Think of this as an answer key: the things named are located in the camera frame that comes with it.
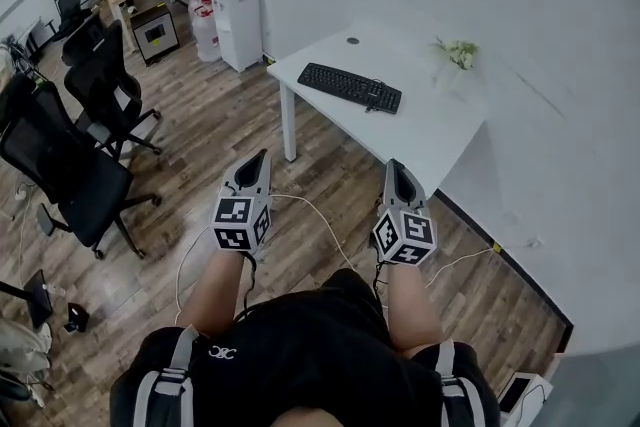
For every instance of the white textured vase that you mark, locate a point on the white textured vase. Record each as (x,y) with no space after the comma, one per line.
(445,76)

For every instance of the white desk leg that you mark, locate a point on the white desk leg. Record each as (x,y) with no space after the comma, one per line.
(288,125)

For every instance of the white plastic bag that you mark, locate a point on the white plastic bag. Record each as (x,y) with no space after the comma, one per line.
(22,345)

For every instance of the person's black shirt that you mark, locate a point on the person's black shirt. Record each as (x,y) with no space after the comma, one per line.
(310,355)

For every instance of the white flower bouquet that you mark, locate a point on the white flower bouquet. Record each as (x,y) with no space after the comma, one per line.
(460,50)

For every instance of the white power adapter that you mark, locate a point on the white power adapter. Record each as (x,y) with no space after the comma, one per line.
(22,194)

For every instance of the black beige safe box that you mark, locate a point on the black beige safe box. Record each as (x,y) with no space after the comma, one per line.
(155,35)

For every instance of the black keyboard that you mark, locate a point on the black keyboard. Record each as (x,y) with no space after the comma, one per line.
(345,85)

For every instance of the black tablet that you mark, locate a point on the black tablet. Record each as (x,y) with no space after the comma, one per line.
(39,300)

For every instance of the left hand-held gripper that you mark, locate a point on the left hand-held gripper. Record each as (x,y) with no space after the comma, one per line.
(232,225)

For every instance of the white water dispenser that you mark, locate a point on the white water dispenser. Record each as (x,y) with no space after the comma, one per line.
(237,25)

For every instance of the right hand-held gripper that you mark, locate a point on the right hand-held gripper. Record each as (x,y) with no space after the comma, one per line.
(405,237)

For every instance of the white device with screen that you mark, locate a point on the white device with screen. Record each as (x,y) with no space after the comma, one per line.
(515,395)

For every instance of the person's right forearm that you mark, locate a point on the person's right forearm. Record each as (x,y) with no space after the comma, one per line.
(410,310)

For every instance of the person's left forearm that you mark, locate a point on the person's left forearm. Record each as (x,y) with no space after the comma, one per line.
(215,295)

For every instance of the small black box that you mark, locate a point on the small black box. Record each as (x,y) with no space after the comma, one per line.
(77,317)

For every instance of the clear water jug red cap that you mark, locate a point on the clear water jug red cap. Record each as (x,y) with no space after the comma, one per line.
(194,2)
(205,37)
(208,1)

